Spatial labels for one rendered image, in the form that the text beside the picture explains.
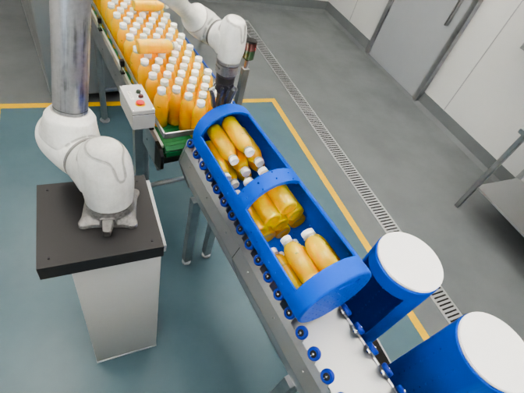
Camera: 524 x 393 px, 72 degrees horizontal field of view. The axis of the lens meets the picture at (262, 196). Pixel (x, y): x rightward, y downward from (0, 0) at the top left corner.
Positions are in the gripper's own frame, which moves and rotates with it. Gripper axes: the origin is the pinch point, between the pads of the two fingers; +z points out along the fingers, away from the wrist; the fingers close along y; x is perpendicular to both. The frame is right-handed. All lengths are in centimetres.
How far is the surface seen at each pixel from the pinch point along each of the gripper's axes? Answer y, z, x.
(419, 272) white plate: -45, 12, 93
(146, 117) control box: 26.1, 9.8, -16.4
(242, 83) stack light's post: -37, 15, -42
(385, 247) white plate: -40, 12, 79
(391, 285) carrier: -33, 16, 92
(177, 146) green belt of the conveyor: 12.1, 26.3, -12.6
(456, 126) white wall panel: -350, 106, -50
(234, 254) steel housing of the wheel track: 12, 30, 51
